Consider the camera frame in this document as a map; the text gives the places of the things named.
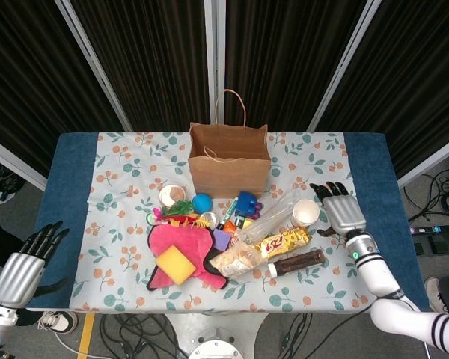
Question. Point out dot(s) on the white black sneaker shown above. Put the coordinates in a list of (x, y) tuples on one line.
[(58, 321)]

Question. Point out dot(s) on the floral print tablecloth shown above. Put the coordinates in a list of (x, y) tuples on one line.
[(116, 179)]

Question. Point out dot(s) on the yellow sponge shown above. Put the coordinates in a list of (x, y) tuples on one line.
[(176, 265)]

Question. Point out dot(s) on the green white marker pen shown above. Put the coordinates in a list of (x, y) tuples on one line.
[(228, 214)]

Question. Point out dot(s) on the blue table cover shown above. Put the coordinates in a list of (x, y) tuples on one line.
[(63, 187)]

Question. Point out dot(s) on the grey white sneaker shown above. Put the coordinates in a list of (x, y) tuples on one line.
[(436, 295)]

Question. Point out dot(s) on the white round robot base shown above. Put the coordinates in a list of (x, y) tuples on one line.
[(217, 348)]

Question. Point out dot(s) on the pink flower toy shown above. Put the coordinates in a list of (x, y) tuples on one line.
[(153, 217)]

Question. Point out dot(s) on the white partition frame post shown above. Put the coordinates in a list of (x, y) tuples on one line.
[(15, 161), (430, 164), (93, 63), (344, 63), (214, 56)]

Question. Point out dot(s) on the brown drink bottle white cap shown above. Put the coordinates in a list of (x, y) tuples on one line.
[(299, 261)]

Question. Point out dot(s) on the small dark green stamp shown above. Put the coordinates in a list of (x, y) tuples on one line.
[(240, 221)]

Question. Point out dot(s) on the blue ball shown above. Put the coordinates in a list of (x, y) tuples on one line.
[(202, 202)]

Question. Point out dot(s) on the blue toy block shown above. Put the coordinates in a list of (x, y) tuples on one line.
[(246, 202)]

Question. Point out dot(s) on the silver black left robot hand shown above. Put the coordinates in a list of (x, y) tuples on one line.
[(16, 278)]

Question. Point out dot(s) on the brown paper bag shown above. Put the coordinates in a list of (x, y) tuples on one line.
[(228, 175)]

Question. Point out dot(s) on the white table pedestal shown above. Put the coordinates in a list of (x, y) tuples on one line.
[(179, 325)]

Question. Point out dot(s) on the gold biscuit pack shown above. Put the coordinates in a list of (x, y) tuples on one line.
[(284, 243)]

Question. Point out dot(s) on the red plastic feather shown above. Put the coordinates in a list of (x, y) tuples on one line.
[(176, 218)]

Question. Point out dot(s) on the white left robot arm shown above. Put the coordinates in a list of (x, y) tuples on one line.
[(0, 325)]

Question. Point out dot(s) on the yellow plastic feather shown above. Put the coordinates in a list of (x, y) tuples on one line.
[(196, 223)]

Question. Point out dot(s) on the small purple toy block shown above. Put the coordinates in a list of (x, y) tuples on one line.
[(259, 207)]

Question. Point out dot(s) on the small orange packet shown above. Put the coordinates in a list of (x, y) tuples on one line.
[(230, 227)]

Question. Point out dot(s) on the orange white rice bag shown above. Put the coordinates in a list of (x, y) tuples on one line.
[(235, 261)]

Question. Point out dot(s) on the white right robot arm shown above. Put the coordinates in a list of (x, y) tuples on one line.
[(378, 275)]

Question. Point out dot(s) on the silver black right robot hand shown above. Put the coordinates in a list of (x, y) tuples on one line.
[(346, 215)]

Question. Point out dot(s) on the clear plastic ball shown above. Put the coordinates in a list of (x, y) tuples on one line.
[(209, 218)]

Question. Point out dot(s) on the black pleated curtain panel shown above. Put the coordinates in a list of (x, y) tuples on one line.
[(415, 75), (30, 75), (284, 56), (153, 56)]

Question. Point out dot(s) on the clear cup brown contents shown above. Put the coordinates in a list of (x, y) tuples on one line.
[(172, 194)]

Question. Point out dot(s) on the white paper cup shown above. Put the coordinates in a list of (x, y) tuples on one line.
[(306, 213)]

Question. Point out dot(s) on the purple foam block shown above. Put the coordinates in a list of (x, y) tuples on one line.
[(221, 240)]

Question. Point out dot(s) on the clear plastic sleeve pack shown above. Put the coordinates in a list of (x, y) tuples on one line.
[(269, 220)]

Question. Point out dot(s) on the pink cloth black trim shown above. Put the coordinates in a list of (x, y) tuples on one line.
[(172, 237)]

